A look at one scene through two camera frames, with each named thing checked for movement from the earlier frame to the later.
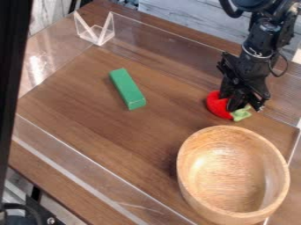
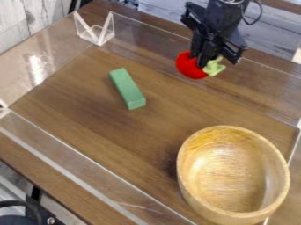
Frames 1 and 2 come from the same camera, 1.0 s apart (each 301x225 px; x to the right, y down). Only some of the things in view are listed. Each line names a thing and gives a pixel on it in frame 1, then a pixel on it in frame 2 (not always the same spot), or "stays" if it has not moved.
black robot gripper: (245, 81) -> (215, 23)
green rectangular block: (127, 88) stays
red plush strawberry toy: (218, 105) -> (187, 64)
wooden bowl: (233, 175) stays
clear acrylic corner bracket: (96, 34) stays
